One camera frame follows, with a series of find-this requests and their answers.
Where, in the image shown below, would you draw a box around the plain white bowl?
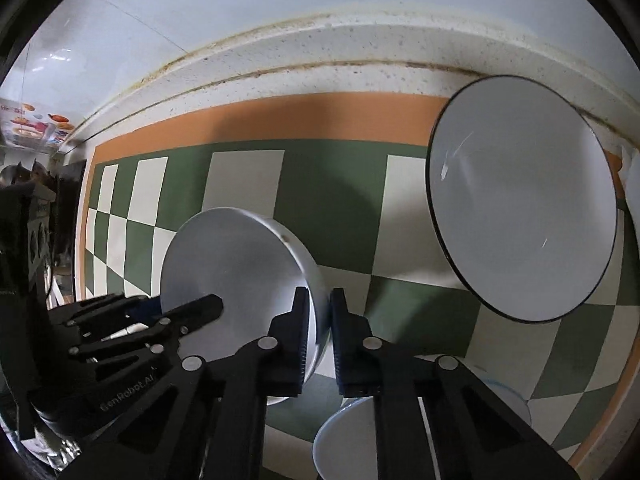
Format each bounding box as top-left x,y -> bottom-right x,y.
160,207 -> 329,379

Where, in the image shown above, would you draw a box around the white bowl blue dots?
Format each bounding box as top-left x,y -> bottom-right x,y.
311,364 -> 533,480

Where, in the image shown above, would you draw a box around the white bowl black rim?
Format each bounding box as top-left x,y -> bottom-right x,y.
425,75 -> 617,324

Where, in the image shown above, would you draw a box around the green white checkered table mat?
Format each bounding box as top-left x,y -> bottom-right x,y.
76,93 -> 639,479

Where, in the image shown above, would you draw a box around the colourful wall sticker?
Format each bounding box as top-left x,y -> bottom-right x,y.
1,99 -> 77,153

